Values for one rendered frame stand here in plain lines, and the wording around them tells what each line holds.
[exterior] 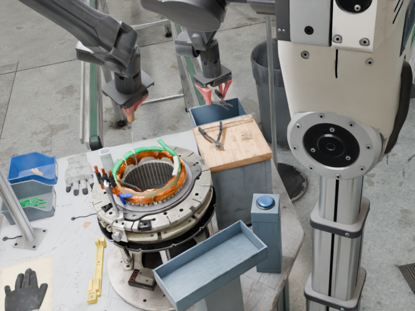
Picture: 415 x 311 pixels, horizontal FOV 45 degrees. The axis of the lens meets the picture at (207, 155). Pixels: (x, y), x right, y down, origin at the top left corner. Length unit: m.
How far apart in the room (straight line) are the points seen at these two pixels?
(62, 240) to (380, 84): 1.24
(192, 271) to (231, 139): 0.45
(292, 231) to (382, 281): 0.96
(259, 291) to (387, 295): 1.07
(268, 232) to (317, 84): 0.66
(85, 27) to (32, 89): 3.37
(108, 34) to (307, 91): 0.37
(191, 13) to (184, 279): 0.74
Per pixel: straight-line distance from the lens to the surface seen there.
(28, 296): 1.61
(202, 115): 1.66
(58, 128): 3.69
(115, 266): 1.57
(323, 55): 0.73
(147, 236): 1.26
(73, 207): 1.83
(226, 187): 1.47
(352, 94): 0.78
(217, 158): 1.43
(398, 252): 2.59
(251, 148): 1.45
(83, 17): 0.91
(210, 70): 1.49
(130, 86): 1.09
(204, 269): 1.21
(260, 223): 1.33
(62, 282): 1.62
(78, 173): 1.92
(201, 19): 0.61
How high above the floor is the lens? 1.98
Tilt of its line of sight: 40 degrees down
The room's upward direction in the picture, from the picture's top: 9 degrees counter-clockwise
